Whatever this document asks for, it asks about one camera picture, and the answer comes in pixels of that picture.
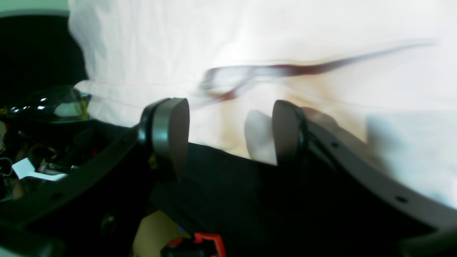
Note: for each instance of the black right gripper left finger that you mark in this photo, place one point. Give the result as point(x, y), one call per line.
point(96, 211)

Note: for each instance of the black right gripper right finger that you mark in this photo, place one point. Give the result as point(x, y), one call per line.
point(374, 206)

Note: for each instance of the pink T-shirt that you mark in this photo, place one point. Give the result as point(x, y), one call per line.
point(383, 70)

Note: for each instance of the clear glass bottle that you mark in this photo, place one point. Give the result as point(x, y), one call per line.
point(54, 105)

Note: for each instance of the red and blue clamp tool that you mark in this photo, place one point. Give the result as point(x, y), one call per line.
point(200, 245)

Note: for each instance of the black table cloth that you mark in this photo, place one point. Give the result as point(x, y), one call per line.
point(257, 209)

